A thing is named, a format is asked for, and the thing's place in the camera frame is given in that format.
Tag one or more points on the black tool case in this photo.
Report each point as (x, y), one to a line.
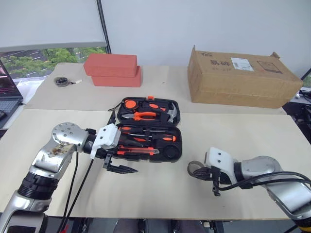
(170, 153)

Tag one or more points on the brown cardboard box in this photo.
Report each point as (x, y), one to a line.
(240, 85)

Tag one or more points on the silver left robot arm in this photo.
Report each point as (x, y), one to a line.
(56, 155)

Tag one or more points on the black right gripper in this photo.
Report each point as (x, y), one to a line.
(216, 179)

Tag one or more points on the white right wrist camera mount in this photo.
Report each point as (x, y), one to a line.
(221, 157)

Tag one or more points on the grey tape roll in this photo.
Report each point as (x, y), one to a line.
(192, 167)

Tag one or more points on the orange black tape measure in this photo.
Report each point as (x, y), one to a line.
(130, 104)

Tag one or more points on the long orange black screwdriver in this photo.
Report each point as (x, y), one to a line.
(126, 128)

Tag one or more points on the dark equipment with white parts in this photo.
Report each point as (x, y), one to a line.
(303, 102)

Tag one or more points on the dark rounded shapes under table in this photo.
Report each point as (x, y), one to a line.
(150, 227)

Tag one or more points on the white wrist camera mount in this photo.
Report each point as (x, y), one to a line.
(107, 137)
(221, 157)

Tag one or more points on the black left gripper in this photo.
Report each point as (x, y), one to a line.
(108, 153)

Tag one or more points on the black vertical pole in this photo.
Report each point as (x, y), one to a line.
(104, 26)

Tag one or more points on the open laptop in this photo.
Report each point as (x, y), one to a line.
(8, 97)

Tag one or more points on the red rectangular box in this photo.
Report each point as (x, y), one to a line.
(110, 64)
(116, 81)

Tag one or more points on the short orange black screwdriver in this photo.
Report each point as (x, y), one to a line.
(166, 138)

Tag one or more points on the grey window blind bar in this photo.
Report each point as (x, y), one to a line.
(48, 45)

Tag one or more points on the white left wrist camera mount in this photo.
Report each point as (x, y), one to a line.
(107, 137)

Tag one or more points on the orange voltage tester pen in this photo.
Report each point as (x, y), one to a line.
(139, 139)

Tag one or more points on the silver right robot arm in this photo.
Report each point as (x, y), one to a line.
(279, 184)

